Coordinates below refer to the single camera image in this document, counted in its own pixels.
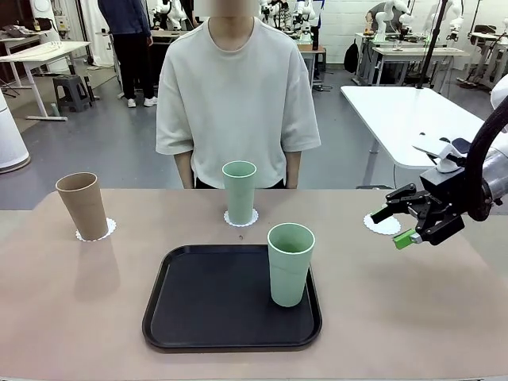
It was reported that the bystander in dark navy top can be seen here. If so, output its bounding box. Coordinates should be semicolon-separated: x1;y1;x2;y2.
98;0;159;109

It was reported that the grey plastic stool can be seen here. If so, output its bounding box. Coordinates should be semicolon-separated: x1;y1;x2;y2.
52;74;94;113

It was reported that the green cup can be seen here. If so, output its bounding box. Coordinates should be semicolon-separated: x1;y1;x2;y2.
221;160;257;224
267;223;317;308

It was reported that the white desk with slim legs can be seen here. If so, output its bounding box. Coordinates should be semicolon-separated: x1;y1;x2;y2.
0;40;92;120

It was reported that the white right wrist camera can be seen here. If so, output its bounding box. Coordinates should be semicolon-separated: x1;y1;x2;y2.
412;137;473;174

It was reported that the brown top lab table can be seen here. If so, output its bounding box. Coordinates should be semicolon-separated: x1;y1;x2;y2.
150;28;187;44

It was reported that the black tripod pole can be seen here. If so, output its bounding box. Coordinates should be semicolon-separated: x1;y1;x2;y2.
414;0;448;89

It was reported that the black backpack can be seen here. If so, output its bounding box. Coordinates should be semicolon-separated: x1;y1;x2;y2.
343;38;360;74

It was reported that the long white lab bench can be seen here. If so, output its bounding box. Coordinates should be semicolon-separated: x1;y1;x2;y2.
371;45;471;87

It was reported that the black plastic tray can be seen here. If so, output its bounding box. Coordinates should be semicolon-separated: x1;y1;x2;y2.
141;244;323;351

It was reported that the large white table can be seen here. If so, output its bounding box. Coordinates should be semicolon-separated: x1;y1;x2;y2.
340;85;497;190

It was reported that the person's right forearm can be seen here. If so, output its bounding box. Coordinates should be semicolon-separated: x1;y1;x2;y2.
174;152;195;190

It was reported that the white cylindrical appliance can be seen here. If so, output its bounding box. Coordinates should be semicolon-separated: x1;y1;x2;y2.
0;90;31;175

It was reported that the black sleeved cable bundle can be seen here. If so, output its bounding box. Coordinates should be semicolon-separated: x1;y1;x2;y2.
466;106;508;222

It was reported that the person's left forearm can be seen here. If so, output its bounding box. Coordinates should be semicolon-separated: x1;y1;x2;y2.
283;150;302;190

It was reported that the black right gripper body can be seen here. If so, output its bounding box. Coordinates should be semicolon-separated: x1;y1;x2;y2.
419;168;483;217

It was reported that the white paper doily coaster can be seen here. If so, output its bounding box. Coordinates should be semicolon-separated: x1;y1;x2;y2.
364;212;402;236
223;206;260;228
75;217;118;242

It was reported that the brown cup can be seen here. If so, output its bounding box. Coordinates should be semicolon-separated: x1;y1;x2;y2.
55;172;110;241

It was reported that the person in beige sweatshirt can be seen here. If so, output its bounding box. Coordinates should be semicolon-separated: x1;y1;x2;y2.
155;0;321;190

